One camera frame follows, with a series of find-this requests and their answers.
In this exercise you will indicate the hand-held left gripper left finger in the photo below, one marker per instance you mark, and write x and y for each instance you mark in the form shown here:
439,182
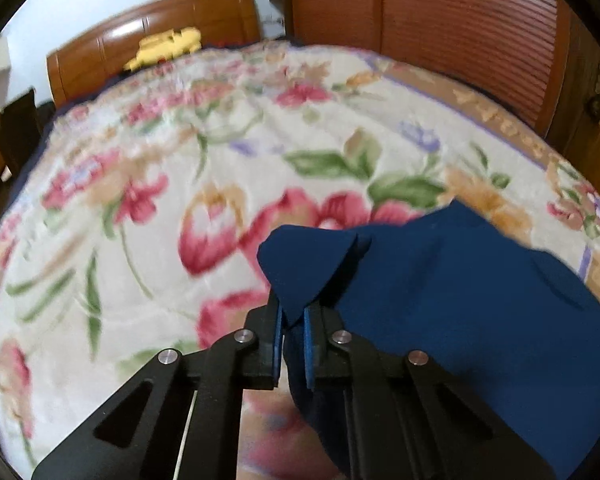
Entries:
278,342

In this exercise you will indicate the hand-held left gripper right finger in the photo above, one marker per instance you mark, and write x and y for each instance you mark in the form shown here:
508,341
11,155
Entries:
309,352

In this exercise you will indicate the navy blue suit jacket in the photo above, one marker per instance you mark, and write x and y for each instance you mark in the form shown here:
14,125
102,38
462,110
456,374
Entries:
455,300

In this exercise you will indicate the floral plush blanket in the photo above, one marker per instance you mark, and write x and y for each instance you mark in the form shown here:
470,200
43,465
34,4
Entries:
155,220

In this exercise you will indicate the yellow plush toy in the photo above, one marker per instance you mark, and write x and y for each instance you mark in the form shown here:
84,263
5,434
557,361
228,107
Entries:
165,47

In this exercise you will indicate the dark office chair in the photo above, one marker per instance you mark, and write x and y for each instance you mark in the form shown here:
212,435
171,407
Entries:
20,130

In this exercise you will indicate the wooden bed headboard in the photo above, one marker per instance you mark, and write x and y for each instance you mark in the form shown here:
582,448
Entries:
130,40

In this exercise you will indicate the wooden door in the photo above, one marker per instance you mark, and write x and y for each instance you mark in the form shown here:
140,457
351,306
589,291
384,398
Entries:
587,150

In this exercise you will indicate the wooden louvered wardrobe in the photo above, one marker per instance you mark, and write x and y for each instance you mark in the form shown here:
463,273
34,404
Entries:
430,25

